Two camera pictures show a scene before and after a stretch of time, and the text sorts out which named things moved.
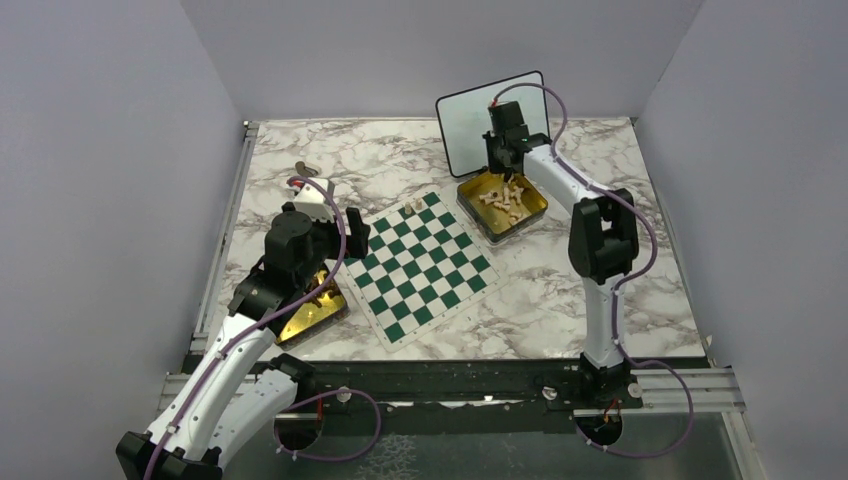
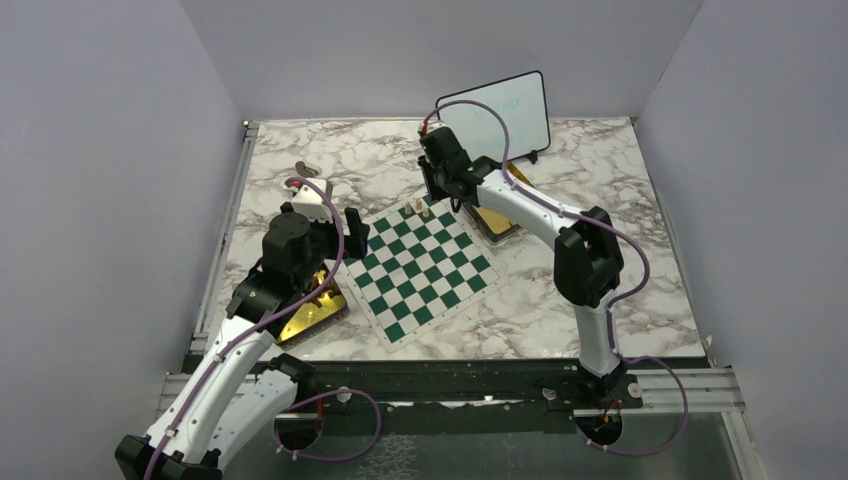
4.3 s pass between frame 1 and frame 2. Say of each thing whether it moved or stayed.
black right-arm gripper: moved
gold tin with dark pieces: stayed
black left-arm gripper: stayed
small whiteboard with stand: stayed
